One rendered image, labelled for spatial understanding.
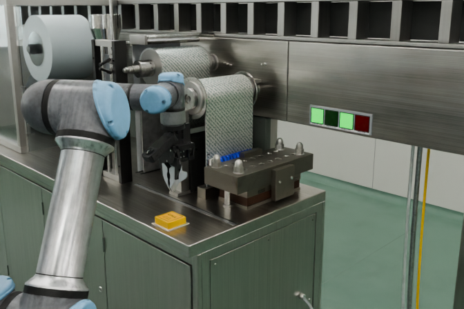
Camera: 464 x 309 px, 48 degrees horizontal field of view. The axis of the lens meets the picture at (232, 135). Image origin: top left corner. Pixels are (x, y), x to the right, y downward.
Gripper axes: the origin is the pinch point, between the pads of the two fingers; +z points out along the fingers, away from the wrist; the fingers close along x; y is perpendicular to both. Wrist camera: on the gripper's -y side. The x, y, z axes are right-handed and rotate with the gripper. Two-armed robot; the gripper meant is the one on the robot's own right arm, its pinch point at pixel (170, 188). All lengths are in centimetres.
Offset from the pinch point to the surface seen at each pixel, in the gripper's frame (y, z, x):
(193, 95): 21.3, -24.6, 12.5
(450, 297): 172, 105, -24
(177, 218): -0.2, 9.0, -3.3
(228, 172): 20.4, -1.2, -4.9
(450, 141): 55, -15, -62
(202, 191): 20.9, 9.0, 8.8
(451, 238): 248, 106, 7
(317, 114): 55, -17, -15
